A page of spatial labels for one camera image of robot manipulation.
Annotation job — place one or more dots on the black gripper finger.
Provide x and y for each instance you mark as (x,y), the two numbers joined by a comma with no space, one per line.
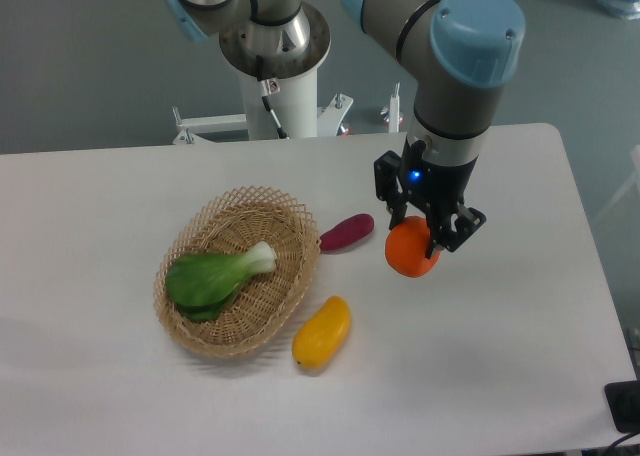
(395,185)
(451,229)

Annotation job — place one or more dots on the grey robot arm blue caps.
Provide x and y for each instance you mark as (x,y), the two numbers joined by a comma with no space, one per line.
(460,52)

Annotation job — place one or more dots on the yellow mango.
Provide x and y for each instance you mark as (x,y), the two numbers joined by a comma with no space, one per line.
(321,337)

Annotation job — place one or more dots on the black device at table edge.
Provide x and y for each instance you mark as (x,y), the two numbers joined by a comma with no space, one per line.
(623,401)

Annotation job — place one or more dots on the woven wicker basket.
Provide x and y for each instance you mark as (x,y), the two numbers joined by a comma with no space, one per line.
(232,223)

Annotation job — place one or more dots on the orange fruit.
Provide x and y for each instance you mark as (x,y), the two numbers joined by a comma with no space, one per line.
(406,246)

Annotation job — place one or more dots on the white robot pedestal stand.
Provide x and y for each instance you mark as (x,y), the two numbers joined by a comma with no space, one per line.
(273,109)

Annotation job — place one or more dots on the purple sweet potato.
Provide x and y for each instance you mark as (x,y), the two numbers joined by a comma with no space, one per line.
(347,232)

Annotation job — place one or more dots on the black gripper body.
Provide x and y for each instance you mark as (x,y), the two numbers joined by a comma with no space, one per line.
(435,171)

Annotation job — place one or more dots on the green bok choy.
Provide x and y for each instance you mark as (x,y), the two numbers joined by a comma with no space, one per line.
(202,285)

